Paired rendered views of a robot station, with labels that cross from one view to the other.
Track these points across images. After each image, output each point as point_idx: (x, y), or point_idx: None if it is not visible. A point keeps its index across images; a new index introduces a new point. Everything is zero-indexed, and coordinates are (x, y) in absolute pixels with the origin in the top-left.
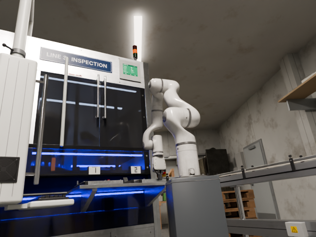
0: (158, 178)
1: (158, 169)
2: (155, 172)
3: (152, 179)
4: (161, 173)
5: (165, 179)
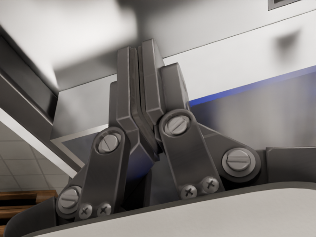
0: (183, 76)
1: (202, 201)
2: (268, 152)
3: (274, 66)
4: (128, 149)
5: (64, 127)
